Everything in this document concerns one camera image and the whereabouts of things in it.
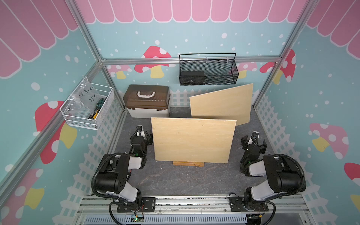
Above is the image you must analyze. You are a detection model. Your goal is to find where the black box in basket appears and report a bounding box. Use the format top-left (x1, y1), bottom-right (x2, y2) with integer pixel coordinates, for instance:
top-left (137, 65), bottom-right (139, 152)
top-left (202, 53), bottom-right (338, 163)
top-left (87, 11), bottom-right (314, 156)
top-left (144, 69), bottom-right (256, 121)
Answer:
top-left (179, 71), bottom-right (205, 86)

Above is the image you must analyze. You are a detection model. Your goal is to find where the clear plastic labelled bag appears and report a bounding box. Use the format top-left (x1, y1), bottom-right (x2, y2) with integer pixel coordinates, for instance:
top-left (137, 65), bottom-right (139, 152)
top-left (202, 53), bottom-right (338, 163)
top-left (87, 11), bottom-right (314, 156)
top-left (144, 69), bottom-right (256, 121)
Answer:
top-left (68, 78), bottom-right (102, 115)

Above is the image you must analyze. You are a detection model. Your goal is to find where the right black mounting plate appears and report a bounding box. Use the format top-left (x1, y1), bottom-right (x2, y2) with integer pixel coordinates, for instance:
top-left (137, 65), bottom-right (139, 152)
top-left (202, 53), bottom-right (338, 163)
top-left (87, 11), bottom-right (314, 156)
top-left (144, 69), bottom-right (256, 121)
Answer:
top-left (228, 196), bottom-right (269, 212)

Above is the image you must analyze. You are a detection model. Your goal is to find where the black mesh wall basket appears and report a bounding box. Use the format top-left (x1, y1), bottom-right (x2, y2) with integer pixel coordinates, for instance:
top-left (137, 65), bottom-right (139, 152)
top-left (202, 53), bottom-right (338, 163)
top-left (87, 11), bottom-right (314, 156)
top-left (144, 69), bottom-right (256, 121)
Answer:
top-left (179, 52), bottom-right (239, 85)

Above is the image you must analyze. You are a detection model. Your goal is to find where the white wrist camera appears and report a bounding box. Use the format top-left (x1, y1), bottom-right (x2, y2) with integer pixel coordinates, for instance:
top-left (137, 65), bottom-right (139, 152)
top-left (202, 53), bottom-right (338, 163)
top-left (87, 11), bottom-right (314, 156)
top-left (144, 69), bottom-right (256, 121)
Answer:
top-left (251, 131), bottom-right (260, 142)
top-left (136, 125), bottom-right (147, 139)

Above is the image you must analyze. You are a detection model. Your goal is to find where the plywood board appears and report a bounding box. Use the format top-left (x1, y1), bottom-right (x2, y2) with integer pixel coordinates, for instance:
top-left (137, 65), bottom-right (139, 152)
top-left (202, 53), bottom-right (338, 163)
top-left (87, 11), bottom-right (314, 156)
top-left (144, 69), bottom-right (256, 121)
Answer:
top-left (151, 117), bottom-right (236, 164)
top-left (189, 83), bottom-right (253, 126)

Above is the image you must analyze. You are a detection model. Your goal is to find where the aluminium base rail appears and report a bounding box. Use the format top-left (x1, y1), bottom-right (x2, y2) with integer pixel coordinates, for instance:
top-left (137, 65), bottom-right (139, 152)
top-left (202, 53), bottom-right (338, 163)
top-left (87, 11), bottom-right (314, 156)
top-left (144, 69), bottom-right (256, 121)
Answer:
top-left (73, 195), bottom-right (316, 225)

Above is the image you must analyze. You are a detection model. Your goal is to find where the wooden easel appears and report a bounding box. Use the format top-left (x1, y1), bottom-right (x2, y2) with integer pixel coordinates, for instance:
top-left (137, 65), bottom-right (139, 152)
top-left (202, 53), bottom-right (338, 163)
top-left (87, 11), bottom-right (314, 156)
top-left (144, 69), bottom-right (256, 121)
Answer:
top-left (173, 161), bottom-right (204, 167)

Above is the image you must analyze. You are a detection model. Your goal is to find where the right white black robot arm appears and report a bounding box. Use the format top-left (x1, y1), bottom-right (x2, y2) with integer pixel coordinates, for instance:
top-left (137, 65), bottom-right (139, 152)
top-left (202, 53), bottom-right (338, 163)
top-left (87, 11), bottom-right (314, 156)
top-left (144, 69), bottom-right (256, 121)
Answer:
top-left (240, 131), bottom-right (306, 211)

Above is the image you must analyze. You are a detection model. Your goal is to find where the green circuit board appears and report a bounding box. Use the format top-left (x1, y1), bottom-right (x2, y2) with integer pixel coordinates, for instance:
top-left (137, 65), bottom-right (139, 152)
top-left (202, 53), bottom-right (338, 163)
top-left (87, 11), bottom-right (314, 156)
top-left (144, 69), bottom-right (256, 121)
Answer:
top-left (130, 215), bottom-right (144, 223)

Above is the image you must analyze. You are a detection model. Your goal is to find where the white wire wall basket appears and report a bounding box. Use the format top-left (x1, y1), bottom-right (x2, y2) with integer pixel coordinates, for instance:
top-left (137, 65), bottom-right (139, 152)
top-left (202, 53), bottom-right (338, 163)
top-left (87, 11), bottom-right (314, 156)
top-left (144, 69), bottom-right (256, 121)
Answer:
top-left (60, 78), bottom-right (114, 130)

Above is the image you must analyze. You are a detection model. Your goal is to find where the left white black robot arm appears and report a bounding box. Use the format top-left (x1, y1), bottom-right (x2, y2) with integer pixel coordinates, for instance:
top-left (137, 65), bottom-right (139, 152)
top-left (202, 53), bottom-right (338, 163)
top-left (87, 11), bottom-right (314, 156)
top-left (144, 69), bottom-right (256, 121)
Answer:
top-left (91, 126), bottom-right (153, 212)

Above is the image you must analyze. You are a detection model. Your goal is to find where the black mounting plate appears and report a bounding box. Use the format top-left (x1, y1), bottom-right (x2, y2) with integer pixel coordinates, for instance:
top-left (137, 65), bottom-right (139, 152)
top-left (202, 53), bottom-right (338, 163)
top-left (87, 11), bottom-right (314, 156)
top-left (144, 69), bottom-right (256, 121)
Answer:
top-left (228, 196), bottom-right (269, 212)
top-left (116, 197), bottom-right (156, 213)

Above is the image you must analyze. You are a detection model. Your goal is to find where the green yellow screwdriver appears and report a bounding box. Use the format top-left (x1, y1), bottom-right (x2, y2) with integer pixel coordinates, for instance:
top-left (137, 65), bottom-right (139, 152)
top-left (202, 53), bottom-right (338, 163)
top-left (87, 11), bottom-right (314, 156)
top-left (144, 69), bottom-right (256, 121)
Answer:
top-left (88, 98), bottom-right (106, 120)

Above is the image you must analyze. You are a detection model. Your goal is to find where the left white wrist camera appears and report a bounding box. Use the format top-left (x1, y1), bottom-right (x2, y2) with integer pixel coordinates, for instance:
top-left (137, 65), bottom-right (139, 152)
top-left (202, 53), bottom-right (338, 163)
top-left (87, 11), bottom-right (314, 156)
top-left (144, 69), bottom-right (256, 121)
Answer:
top-left (136, 125), bottom-right (147, 139)

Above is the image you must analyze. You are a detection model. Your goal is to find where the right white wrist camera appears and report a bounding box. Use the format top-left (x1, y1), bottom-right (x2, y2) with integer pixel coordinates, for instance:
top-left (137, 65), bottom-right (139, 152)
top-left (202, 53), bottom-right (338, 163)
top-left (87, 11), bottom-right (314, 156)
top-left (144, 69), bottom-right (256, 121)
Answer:
top-left (251, 131), bottom-right (260, 142)

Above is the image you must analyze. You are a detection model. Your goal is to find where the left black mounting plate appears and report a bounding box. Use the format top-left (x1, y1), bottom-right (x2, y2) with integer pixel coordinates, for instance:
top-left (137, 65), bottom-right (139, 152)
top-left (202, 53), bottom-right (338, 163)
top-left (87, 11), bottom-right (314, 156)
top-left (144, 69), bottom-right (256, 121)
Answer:
top-left (116, 197), bottom-right (156, 213)

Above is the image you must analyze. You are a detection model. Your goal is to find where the brown lid storage box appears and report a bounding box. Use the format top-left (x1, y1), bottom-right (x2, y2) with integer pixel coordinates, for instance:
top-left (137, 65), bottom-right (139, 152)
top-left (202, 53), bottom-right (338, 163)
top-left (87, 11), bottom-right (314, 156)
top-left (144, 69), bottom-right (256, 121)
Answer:
top-left (123, 84), bottom-right (171, 119)

